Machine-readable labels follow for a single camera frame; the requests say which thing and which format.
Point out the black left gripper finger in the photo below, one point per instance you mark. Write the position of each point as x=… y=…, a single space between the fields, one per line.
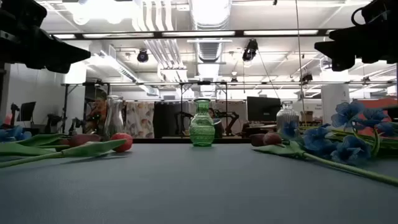
x=57 y=68
x=65 y=53

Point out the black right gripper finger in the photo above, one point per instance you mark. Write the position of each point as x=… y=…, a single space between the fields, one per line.
x=342 y=65
x=342 y=45

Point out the dark red artificial tulip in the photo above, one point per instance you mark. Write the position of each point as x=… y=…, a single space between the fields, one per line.
x=257 y=140
x=273 y=138
x=84 y=140

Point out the background black robot arm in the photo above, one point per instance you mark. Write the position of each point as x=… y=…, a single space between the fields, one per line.
x=231 y=119

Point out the tall smooth clear glass vase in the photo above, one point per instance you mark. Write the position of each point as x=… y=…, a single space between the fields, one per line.
x=114 y=118

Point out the ribbed clear glass vase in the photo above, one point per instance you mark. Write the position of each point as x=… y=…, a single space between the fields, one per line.
x=287 y=121

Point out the green glass vase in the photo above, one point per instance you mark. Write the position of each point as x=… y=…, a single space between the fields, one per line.
x=202 y=130

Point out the small black monitor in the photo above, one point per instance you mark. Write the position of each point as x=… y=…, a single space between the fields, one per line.
x=27 y=111

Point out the orange partition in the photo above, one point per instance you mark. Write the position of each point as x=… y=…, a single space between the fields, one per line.
x=388 y=102

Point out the person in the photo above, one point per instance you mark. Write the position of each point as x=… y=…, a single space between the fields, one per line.
x=99 y=112
x=212 y=112

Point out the cardboard box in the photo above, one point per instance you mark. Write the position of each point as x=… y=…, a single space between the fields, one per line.
x=308 y=116

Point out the large black monitor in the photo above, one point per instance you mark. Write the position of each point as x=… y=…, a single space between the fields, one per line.
x=264 y=109

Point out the floral curtain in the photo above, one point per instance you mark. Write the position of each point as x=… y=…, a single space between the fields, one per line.
x=140 y=119

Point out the overhead light bar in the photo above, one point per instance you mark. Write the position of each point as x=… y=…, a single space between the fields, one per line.
x=239 y=33

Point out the black curtain panel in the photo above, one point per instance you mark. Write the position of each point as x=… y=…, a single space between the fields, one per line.
x=168 y=118

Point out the dark trash can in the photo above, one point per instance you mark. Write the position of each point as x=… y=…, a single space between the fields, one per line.
x=218 y=129

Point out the black ceiling camera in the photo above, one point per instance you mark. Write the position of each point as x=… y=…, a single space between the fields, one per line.
x=143 y=56
x=307 y=77
x=250 y=49

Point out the black workstation frame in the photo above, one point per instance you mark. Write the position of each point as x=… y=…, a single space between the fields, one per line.
x=65 y=109

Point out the black table frame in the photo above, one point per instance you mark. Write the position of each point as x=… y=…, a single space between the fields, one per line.
x=171 y=140

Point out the silver ventilation duct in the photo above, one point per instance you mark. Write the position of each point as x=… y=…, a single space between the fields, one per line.
x=210 y=18

